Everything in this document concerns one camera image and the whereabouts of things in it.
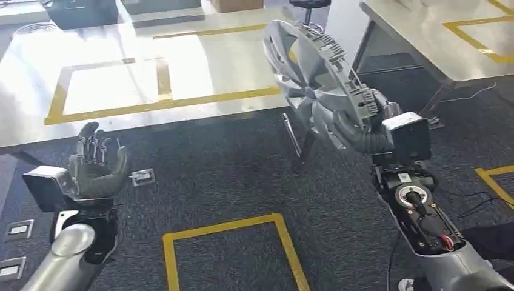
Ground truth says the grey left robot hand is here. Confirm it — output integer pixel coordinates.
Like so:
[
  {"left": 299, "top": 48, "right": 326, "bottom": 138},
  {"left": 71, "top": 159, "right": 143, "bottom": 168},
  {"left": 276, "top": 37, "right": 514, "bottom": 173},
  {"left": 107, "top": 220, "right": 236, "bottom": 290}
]
[{"left": 67, "top": 121, "right": 129, "bottom": 201}]

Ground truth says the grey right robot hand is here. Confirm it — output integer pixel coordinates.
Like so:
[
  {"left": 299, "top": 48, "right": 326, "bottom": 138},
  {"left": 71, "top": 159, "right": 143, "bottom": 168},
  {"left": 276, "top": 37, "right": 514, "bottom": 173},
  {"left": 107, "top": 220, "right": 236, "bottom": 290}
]
[{"left": 333, "top": 90, "right": 402, "bottom": 155}]

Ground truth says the metal floor socket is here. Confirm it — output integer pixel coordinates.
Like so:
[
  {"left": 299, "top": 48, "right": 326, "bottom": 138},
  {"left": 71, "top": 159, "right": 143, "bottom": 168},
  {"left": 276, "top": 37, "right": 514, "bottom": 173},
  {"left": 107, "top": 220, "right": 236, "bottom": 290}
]
[
  {"left": 3, "top": 219, "right": 35, "bottom": 243},
  {"left": 0, "top": 256, "right": 28, "bottom": 282},
  {"left": 130, "top": 169, "right": 156, "bottom": 187}
]

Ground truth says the small steel bench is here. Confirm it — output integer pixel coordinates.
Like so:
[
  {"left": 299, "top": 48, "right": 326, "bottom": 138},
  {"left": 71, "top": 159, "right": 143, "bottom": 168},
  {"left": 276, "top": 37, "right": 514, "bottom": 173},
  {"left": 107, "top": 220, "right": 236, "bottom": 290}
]
[{"left": 351, "top": 0, "right": 514, "bottom": 117}]

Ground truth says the black stool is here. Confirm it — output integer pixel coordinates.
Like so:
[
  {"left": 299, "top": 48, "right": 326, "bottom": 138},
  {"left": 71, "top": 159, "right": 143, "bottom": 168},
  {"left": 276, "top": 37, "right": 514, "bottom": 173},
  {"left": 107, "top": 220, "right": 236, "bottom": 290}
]
[{"left": 288, "top": 0, "right": 332, "bottom": 33}]

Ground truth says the large steel bench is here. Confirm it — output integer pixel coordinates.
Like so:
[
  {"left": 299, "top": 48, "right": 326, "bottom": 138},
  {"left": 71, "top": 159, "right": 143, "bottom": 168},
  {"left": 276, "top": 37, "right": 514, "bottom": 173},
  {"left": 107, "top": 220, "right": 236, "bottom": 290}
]
[{"left": 0, "top": 8, "right": 354, "bottom": 161}]

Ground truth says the grey ribbed round plate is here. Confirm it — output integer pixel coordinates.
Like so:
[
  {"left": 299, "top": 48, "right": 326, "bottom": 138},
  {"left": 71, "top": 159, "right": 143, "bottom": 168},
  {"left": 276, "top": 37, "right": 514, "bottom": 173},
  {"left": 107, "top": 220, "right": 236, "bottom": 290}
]
[{"left": 14, "top": 22, "right": 61, "bottom": 39}]

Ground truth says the black box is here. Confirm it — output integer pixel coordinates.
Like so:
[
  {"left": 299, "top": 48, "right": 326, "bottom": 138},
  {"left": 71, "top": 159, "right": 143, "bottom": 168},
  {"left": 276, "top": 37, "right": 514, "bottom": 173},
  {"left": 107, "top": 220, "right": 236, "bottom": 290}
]
[{"left": 40, "top": 0, "right": 121, "bottom": 31}]

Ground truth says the cardboard box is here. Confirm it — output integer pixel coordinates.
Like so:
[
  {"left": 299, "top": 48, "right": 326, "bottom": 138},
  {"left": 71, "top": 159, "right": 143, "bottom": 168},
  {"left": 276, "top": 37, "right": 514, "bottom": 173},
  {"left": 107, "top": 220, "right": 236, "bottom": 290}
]
[{"left": 210, "top": 0, "right": 265, "bottom": 13}]

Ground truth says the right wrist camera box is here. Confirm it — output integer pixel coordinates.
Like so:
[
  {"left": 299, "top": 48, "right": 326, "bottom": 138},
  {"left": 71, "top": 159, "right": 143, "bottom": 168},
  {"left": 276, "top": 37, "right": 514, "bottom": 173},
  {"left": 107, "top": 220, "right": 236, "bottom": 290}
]
[{"left": 381, "top": 112, "right": 432, "bottom": 166}]

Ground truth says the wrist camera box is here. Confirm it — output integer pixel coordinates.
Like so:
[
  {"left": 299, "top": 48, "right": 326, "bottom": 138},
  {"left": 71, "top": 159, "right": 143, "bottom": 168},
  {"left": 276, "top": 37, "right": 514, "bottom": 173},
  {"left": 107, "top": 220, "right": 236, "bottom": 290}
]
[
  {"left": 22, "top": 165, "right": 77, "bottom": 213},
  {"left": 381, "top": 112, "right": 432, "bottom": 166}
]

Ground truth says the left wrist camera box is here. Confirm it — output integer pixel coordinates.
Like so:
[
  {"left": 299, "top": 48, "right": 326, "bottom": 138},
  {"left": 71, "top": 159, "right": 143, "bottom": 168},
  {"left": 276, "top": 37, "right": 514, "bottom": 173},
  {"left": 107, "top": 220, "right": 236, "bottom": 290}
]
[{"left": 22, "top": 165, "right": 77, "bottom": 213}]

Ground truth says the white cable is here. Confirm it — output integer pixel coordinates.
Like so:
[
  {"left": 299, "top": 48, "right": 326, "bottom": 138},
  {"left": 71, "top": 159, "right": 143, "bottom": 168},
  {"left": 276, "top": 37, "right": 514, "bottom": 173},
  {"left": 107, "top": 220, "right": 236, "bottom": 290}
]
[{"left": 439, "top": 82, "right": 499, "bottom": 103}]

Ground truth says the black cable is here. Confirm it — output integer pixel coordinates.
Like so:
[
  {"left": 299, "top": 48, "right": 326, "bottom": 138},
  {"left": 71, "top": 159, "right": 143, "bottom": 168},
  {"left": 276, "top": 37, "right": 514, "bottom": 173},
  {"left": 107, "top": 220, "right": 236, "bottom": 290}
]
[{"left": 438, "top": 189, "right": 496, "bottom": 219}]

